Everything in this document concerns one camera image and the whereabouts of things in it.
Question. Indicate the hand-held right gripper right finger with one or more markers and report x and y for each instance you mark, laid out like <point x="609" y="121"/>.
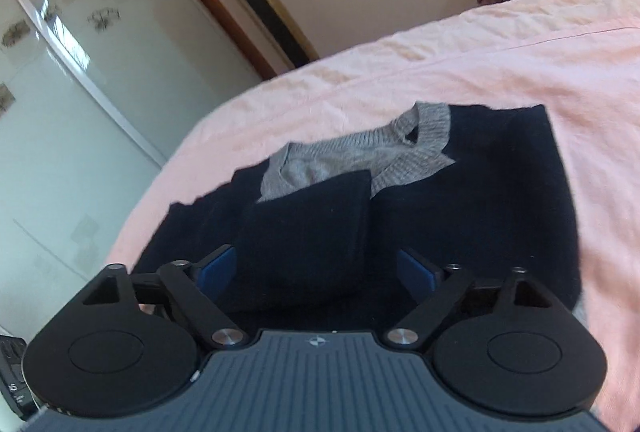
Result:
<point x="416" y="273"/>

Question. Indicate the pink bed sheet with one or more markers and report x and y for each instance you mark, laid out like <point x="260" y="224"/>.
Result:
<point x="500" y="62"/>

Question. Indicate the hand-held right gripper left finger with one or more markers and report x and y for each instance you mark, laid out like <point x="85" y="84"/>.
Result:
<point x="216" y="269"/>

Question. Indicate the navy and grey knit sweater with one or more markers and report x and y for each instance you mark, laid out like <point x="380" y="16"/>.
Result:
<point x="500" y="192"/>

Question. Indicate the frosted glass wardrobe door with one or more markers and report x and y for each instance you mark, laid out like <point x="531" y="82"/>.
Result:
<point x="75" y="87"/>

